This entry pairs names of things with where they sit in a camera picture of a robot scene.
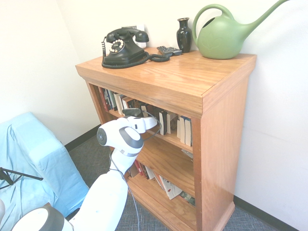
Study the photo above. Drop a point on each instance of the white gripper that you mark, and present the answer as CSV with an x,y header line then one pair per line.
x,y
146,123

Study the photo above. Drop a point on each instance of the thick dark cover paperback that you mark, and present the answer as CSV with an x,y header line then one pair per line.
x,y
163,122

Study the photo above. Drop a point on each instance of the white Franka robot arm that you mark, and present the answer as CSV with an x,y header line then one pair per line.
x,y
106,197

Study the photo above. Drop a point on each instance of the brown patterned book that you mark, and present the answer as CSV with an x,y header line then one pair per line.
x,y
134,103

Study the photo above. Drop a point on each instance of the cream paged paperback book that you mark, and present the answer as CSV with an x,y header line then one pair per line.
x,y
178,128

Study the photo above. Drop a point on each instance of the red cover leaning book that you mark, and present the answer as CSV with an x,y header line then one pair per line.
x,y
142,169

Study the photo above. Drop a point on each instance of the white cover leaning book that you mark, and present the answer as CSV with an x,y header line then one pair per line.
x,y
149,173

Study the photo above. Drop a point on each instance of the red spine book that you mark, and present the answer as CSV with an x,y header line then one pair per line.
x,y
103,98

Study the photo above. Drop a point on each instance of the white book with black art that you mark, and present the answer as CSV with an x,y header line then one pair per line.
x,y
170,187

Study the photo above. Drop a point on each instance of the black vintage rotary telephone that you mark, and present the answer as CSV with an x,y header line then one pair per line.
x,y
120,55

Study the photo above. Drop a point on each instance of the wooden bookshelf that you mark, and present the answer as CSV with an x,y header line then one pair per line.
x,y
216,144

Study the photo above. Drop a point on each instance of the black remote control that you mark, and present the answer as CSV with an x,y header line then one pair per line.
x,y
175,51
164,49

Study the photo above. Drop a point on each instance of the green cover flat book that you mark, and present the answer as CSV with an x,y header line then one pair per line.
x,y
187,199

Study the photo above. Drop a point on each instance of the black glossy vase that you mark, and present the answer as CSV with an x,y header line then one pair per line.
x,y
184,36

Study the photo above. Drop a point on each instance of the green plastic watering can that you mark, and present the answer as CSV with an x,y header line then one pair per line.
x,y
219,41

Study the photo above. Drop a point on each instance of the light blue covered couch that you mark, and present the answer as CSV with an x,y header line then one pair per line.
x,y
36,149

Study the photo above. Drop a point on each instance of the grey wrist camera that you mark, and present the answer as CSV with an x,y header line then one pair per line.
x,y
131,112

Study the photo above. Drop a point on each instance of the black camera tripod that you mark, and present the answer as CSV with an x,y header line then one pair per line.
x,y
21,173

